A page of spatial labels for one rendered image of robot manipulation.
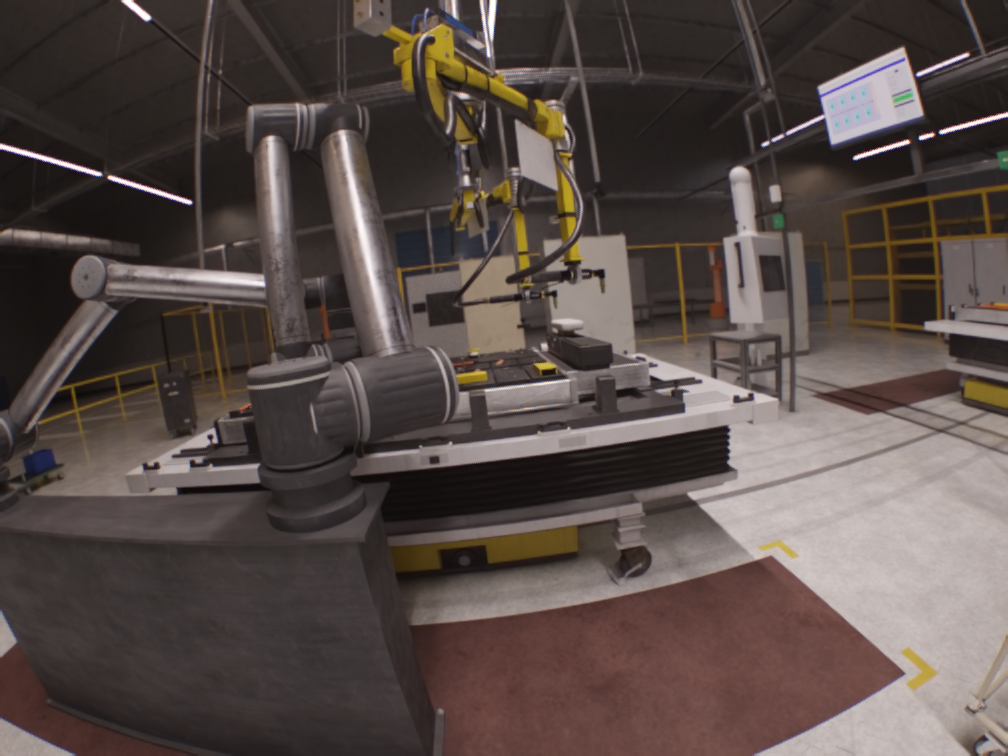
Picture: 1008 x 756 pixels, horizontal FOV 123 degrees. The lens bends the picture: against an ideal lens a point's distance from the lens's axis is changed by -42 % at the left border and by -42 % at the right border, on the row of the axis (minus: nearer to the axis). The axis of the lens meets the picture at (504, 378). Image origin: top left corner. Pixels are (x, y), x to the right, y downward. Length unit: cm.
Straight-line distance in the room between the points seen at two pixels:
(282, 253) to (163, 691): 142
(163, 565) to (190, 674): 40
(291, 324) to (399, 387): 36
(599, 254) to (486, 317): 184
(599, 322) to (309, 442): 600
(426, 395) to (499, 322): 557
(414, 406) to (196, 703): 121
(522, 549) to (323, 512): 150
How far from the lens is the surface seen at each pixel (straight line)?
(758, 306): 444
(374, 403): 103
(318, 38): 1468
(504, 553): 239
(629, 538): 216
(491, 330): 661
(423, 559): 242
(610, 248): 686
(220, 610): 131
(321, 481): 102
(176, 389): 760
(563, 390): 188
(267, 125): 145
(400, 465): 172
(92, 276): 172
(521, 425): 171
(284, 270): 127
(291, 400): 99
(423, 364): 110
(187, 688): 166
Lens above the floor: 133
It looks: 9 degrees down
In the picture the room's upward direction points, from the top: 6 degrees counter-clockwise
